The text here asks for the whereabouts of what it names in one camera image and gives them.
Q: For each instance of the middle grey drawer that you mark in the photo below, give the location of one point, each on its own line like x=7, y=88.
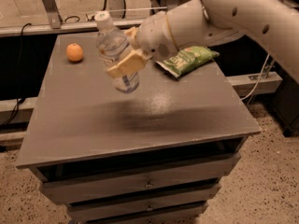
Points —
x=144, y=203

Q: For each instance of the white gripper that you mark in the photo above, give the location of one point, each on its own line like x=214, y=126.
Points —
x=153, y=35

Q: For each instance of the orange fruit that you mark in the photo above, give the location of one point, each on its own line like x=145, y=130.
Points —
x=74, y=52

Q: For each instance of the top grey drawer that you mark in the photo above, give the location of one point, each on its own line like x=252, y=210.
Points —
x=171, y=174

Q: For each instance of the bottom grey drawer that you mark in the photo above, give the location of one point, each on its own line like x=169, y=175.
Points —
x=156, y=216

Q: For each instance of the grey drawer cabinet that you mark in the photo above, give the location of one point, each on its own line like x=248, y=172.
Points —
x=81, y=126

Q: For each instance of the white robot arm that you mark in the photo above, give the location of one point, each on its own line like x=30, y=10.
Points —
x=270, y=23

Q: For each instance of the white power strip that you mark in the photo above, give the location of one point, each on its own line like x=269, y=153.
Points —
x=90, y=16

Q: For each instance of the green jalapeno chip bag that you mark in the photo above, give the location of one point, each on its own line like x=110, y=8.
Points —
x=187, y=60

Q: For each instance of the grey drawer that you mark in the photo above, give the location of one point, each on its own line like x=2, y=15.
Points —
x=171, y=174
x=144, y=203
x=156, y=216

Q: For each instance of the clear plastic water bottle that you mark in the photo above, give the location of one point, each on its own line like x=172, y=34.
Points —
x=112, y=44

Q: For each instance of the metal railing frame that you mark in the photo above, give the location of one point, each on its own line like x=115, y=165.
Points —
x=38, y=17

